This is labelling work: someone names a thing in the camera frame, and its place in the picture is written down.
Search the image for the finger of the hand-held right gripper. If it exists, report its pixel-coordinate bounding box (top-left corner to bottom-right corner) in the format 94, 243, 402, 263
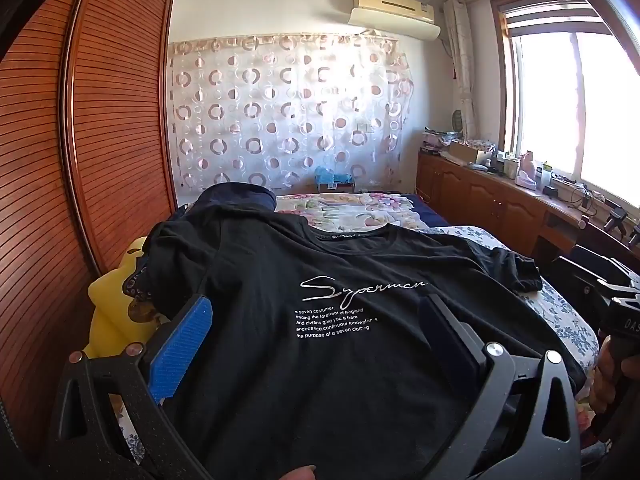
555, 256, 608, 306

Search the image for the circle patterned sheer curtain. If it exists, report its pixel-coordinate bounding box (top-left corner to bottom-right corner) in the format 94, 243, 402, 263
167, 32, 416, 196

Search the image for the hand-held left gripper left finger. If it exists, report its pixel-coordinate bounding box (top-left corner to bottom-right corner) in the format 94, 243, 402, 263
50, 294, 216, 480

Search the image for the yellow plush toy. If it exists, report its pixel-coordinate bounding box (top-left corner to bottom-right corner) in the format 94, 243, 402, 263
82, 237, 171, 361

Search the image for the person's left hand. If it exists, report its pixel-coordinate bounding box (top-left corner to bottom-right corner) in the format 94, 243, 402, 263
277, 465, 318, 480

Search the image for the wooden cabinet counter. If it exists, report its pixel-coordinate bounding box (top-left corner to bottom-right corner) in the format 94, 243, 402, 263
416, 152, 640, 261

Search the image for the cardboard box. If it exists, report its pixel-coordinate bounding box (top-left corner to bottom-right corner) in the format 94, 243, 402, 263
447, 140, 493, 166

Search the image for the grey roller blind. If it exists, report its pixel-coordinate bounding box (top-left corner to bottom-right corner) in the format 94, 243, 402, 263
505, 2, 616, 38

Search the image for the pale window drape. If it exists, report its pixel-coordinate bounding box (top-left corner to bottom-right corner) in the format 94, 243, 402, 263
442, 0, 478, 136

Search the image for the dark wooden chair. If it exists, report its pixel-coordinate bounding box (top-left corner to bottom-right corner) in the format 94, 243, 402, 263
575, 220, 640, 266

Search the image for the pile of papers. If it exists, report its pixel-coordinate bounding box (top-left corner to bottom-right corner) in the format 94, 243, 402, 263
422, 129, 451, 155

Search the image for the wooden slatted wardrobe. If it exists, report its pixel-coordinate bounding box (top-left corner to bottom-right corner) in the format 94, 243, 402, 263
0, 0, 178, 461

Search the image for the wooden framed window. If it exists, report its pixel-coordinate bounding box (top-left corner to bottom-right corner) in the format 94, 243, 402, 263
492, 0, 640, 211

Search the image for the black printed t-shirt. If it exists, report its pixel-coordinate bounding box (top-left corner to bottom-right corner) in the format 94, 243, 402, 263
147, 212, 588, 480

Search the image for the tangle of cables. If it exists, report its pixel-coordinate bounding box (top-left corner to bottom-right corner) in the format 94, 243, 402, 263
562, 182, 603, 212

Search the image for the white air conditioner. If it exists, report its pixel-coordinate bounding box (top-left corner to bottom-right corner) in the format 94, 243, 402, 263
348, 0, 443, 41

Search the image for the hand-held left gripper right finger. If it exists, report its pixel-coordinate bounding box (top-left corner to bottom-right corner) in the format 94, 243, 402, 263
419, 294, 583, 480

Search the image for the black mini tripod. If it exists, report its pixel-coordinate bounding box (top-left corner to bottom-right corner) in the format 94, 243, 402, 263
605, 206, 630, 236

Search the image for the pink figurine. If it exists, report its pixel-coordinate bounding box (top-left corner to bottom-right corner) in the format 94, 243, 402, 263
515, 152, 538, 188

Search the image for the floral blanket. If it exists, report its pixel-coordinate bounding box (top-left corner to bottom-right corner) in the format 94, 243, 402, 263
275, 192, 426, 233

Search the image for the blue plastic bag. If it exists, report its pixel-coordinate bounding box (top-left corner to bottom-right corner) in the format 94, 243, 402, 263
314, 167, 356, 193

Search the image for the navy folded garment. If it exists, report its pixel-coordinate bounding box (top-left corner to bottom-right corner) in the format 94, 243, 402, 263
190, 183, 278, 221

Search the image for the person's right hand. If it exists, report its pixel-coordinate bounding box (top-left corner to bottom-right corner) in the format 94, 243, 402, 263
587, 337, 620, 423

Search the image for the navy blanket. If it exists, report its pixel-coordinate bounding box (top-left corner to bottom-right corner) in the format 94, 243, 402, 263
407, 194, 451, 231

